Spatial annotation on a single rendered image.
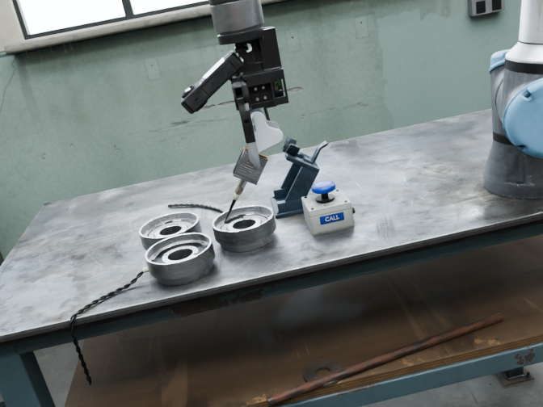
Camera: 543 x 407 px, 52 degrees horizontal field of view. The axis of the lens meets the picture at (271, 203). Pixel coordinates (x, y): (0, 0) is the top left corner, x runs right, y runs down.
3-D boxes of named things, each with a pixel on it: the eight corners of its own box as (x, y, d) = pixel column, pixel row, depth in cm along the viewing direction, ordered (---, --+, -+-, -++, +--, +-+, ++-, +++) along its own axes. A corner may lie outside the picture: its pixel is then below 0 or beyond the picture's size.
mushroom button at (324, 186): (317, 217, 92) (313, 189, 90) (313, 208, 96) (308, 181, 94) (341, 211, 92) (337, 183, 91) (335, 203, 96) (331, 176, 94)
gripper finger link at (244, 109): (256, 143, 85) (244, 85, 83) (246, 144, 85) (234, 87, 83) (254, 139, 90) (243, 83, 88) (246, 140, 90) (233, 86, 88)
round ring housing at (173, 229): (144, 241, 102) (137, 221, 101) (199, 227, 104) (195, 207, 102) (145, 266, 93) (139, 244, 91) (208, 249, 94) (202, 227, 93)
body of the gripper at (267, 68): (290, 107, 86) (275, 26, 81) (234, 119, 85) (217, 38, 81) (284, 98, 93) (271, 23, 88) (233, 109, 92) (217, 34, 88)
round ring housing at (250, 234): (282, 245, 91) (277, 222, 89) (218, 259, 90) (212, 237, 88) (273, 221, 100) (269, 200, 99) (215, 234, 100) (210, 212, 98)
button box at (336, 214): (313, 237, 92) (309, 209, 90) (305, 220, 98) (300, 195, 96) (361, 226, 92) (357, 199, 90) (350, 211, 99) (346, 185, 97)
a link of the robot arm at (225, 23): (209, 6, 79) (209, 6, 87) (216, 39, 81) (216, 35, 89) (261, -4, 80) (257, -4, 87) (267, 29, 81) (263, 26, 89)
